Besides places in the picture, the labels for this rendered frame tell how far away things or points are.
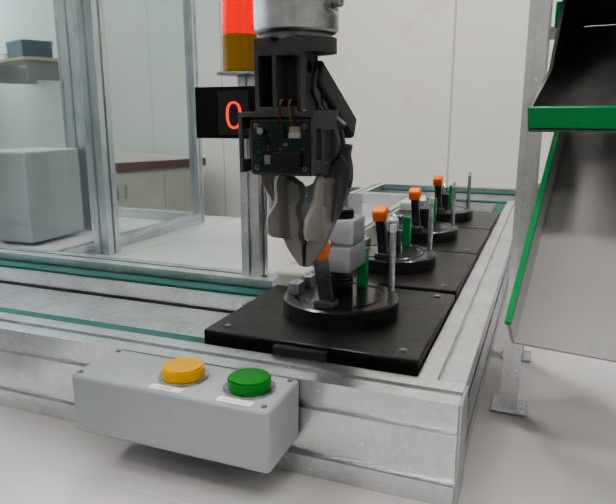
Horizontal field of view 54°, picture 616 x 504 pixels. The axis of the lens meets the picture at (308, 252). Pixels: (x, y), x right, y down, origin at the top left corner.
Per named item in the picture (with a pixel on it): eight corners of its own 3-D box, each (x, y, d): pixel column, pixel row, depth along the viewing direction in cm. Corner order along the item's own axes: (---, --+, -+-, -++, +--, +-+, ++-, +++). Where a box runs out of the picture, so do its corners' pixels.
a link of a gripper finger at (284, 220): (256, 275, 57) (253, 177, 55) (281, 260, 62) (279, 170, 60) (286, 278, 56) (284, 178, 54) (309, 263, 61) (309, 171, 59)
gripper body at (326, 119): (237, 180, 53) (231, 36, 50) (277, 169, 61) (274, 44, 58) (318, 183, 51) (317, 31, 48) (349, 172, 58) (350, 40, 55)
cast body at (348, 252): (350, 274, 69) (351, 213, 67) (313, 271, 70) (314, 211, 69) (370, 258, 76) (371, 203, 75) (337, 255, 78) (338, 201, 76)
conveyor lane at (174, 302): (415, 462, 61) (419, 369, 59) (-140, 347, 91) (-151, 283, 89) (456, 358, 87) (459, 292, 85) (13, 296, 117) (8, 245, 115)
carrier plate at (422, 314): (418, 380, 59) (419, 359, 58) (204, 346, 67) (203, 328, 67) (454, 308, 81) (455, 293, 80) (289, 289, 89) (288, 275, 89)
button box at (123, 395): (269, 476, 52) (268, 409, 50) (74, 430, 59) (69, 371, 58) (300, 436, 58) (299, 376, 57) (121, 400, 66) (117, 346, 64)
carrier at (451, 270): (455, 305, 82) (461, 214, 79) (292, 287, 91) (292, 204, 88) (476, 265, 104) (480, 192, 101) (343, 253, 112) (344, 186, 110)
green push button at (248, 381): (259, 409, 52) (259, 388, 52) (219, 401, 54) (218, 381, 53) (278, 390, 56) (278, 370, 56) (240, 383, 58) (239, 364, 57)
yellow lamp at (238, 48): (248, 70, 81) (248, 32, 80) (216, 71, 83) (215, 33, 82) (264, 72, 86) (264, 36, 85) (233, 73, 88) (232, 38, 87)
